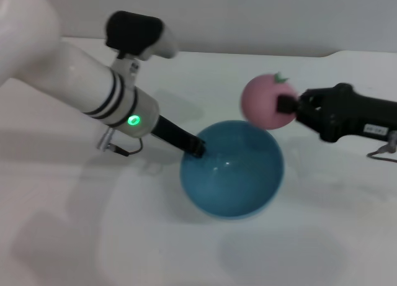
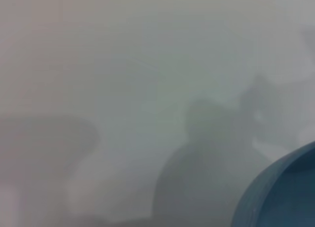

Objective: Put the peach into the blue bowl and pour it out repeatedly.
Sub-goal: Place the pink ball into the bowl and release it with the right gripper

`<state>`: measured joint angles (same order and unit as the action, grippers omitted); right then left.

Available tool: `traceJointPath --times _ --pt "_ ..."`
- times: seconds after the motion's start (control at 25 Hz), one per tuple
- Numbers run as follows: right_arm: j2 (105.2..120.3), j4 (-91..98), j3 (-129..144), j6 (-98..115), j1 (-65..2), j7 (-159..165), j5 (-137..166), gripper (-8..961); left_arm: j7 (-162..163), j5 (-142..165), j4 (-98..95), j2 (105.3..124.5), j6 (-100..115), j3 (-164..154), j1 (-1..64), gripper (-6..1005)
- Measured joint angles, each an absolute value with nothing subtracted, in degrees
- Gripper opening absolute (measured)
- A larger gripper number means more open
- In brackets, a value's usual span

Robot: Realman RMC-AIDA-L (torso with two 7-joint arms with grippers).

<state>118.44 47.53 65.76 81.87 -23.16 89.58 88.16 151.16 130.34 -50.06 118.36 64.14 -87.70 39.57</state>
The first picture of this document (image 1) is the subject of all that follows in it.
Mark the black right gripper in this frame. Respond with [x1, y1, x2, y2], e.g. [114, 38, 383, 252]
[277, 83, 397, 143]

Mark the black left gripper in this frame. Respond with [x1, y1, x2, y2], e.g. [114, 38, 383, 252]
[153, 114, 207, 158]

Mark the pink toy peach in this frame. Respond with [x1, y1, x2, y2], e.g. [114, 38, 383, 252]
[241, 71, 300, 130]

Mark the blue bowl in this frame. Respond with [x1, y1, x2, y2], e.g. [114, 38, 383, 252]
[179, 120, 285, 221]

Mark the thin left arm cable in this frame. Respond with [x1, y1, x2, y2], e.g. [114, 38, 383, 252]
[110, 138, 143, 157]

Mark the silver cable connector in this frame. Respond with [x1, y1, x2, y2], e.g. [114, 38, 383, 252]
[97, 127, 115, 150]

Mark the grey right gripper cable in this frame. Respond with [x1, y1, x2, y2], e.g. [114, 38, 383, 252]
[367, 133, 397, 161]

